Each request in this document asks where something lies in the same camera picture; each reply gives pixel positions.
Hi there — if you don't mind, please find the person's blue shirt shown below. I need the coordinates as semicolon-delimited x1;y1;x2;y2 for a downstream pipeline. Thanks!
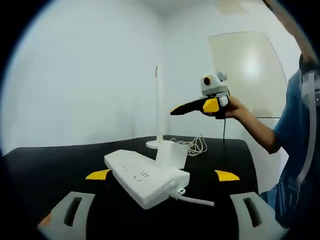
259;69;320;229

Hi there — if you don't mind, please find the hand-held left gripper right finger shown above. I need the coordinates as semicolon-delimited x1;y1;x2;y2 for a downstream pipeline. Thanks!
214;169;284;240

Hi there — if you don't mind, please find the white power strip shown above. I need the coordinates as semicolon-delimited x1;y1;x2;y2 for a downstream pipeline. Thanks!
103;149;190;211

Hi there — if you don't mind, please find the white desk lamp plug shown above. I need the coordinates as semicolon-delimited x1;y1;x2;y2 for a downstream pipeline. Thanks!
155;142;189;169

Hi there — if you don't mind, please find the person's right hand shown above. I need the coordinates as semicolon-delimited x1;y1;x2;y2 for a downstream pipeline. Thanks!
224;96;251;121

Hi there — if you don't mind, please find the beige wall panel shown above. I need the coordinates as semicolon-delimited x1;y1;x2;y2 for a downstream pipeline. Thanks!
208;31;289;119

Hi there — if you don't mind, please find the grey chest device with cable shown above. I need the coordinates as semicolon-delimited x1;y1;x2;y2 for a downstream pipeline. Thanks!
296;71;320;186

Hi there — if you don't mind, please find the white desk lamp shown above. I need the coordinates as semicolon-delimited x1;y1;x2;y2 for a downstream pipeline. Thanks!
145;65;169;150

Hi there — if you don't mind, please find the white power strip cable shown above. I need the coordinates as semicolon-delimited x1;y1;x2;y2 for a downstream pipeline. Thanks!
169;188;216;208

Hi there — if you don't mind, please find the white desk lamp cable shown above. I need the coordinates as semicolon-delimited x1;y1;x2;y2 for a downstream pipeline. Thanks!
169;133;209;158

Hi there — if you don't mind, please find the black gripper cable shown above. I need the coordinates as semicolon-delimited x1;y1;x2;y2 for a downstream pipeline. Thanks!
222;118;230;177

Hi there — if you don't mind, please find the person's left hand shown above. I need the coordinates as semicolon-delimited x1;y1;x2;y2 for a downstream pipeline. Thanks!
38;212;54;229

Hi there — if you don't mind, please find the person's head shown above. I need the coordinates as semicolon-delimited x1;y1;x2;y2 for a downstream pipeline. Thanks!
263;0;316;63

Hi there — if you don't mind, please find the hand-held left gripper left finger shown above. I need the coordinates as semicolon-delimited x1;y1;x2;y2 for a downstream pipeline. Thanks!
37;169;112;240

